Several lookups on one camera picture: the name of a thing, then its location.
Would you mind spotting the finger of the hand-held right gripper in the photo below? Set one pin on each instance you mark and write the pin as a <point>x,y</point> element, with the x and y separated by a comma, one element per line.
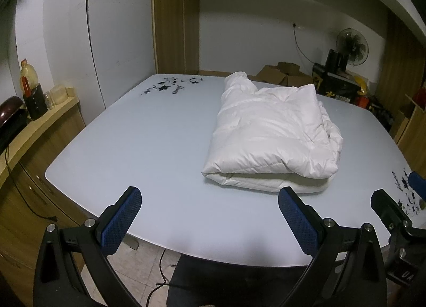
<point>417,181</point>
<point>386,204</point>

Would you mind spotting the black jar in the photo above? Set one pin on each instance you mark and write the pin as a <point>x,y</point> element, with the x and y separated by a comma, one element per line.
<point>35,104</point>

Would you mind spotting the brown wooden rack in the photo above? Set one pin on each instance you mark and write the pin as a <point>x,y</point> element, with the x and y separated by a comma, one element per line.
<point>407,117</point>

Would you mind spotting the white tall cabinet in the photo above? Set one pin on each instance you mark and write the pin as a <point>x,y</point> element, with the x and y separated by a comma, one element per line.
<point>66,34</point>

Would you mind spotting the wooden wardrobe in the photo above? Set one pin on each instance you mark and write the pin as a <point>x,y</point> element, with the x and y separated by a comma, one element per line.
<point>176,17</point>

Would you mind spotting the orange liquid bottle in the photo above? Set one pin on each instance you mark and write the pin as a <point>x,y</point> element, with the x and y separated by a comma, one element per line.
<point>28,76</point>

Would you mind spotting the yellow hard hat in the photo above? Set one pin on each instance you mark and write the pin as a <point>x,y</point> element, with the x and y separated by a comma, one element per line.
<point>361,82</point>

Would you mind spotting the black standing fan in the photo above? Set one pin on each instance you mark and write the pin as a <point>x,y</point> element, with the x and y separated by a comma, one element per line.
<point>352,46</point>

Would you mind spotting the translucent plastic container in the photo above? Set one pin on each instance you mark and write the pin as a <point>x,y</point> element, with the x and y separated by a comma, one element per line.
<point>60,93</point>

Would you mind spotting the dark red helmet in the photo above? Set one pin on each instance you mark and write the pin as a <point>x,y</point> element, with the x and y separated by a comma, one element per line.
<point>11,120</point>

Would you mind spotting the white puffer jacket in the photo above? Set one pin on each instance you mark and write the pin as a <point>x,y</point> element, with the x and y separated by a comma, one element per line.
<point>276,127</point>

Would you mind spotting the black printed box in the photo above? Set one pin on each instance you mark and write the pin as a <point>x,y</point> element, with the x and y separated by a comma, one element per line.
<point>336,89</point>

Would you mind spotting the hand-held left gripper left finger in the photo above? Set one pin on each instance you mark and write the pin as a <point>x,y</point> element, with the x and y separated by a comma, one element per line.
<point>121,219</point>

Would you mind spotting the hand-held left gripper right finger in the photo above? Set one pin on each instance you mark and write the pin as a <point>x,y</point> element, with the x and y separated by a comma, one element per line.
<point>298,219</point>

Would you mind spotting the black speaker pair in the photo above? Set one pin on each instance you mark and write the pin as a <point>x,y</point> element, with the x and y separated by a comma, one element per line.
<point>336,59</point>

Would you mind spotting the wooden side cabinet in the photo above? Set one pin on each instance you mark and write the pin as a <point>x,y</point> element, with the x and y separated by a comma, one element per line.
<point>402,57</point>

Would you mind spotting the wooden sideboard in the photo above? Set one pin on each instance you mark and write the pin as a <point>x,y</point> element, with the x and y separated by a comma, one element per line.
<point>33,167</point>

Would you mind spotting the open cardboard box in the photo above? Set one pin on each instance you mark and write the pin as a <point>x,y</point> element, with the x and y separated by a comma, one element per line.
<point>276,74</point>

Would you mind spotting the person's dark trousers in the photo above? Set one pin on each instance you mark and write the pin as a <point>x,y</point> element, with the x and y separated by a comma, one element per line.
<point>239,283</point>

